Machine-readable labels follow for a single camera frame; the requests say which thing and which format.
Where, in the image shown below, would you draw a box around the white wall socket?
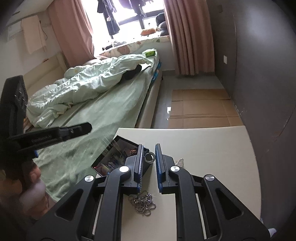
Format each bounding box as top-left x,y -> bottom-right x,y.
223,55 -> 227,65

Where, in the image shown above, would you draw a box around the black jewelry box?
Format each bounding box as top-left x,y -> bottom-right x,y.
91,135 -> 139,176

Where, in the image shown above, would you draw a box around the green packet on bed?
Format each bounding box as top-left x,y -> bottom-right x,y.
142,49 -> 157,58

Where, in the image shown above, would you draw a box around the hanging dark clothes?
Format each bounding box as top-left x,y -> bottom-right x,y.
97,1 -> 149,38

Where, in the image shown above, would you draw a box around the person's left hand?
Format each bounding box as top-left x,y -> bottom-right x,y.
1,165 -> 50,220

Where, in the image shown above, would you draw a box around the left pink curtain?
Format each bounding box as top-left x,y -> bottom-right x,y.
48,0 -> 94,67

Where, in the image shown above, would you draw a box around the beige headboard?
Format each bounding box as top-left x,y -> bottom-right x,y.
23,52 -> 68,97

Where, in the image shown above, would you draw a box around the bed with green sheet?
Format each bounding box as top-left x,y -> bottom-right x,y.
27,53 -> 161,201

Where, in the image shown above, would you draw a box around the light green crumpled duvet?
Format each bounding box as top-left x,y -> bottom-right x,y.
26,54 -> 159,129

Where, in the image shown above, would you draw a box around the silver ring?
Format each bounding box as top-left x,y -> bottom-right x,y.
144,152 -> 156,165

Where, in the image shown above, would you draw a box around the white wall air conditioner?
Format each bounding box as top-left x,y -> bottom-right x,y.
5,14 -> 40,42

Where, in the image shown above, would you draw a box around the beige hanging towel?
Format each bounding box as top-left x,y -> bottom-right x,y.
21,15 -> 46,54

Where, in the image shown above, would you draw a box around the pink curtain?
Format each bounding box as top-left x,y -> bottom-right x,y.
164,0 -> 215,75
48,0 -> 94,67

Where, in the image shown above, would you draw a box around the flattened cardboard on floor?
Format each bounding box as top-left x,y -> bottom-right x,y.
167,89 -> 243,128

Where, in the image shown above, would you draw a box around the dark pillows on sill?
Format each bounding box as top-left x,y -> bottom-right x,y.
156,13 -> 169,36

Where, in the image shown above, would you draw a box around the right pink curtain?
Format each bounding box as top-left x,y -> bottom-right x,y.
164,0 -> 215,75

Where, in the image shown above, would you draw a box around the patterned window seat cushion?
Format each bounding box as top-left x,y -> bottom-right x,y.
99,35 -> 171,57

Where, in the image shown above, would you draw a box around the black garment on bed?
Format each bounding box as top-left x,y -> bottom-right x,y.
121,64 -> 142,80

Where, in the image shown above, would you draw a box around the silver ball chain necklace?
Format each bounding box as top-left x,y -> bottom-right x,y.
127,190 -> 157,218

